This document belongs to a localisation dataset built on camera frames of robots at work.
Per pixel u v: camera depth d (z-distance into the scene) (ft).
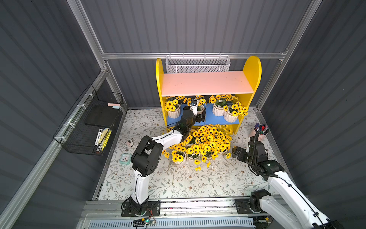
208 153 2.62
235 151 2.43
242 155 2.37
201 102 2.75
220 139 2.81
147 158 1.73
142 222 2.35
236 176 2.77
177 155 2.57
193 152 2.60
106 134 2.32
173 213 2.37
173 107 2.75
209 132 2.84
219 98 2.93
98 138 2.27
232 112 2.78
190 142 2.93
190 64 2.99
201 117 2.72
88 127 2.41
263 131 3.00
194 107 2.53
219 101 3.10
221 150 2.70
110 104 2.78
